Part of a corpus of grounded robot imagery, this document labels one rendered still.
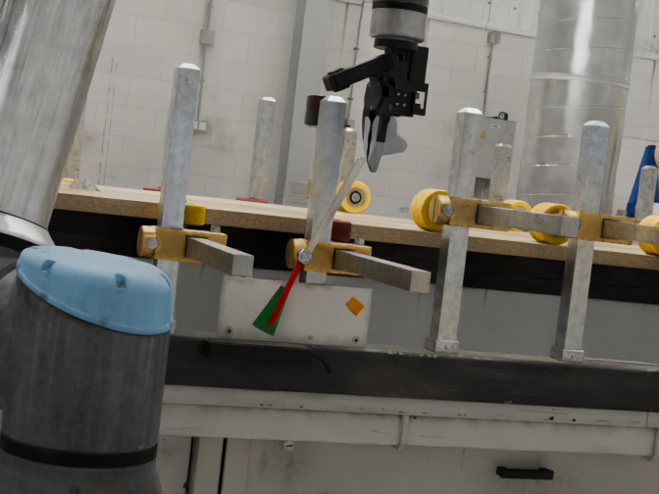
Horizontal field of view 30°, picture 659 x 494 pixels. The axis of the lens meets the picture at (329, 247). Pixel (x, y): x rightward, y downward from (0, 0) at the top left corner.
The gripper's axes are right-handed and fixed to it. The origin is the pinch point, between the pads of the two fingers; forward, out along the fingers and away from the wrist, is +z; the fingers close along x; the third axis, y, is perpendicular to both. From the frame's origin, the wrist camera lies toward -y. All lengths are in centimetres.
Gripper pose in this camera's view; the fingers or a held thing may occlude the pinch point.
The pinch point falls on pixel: (369, 164)
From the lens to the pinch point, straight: 198.7
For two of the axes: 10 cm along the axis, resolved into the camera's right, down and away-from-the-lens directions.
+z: -1.2, 9.9, 0.5
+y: 9.4, 0.9, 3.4
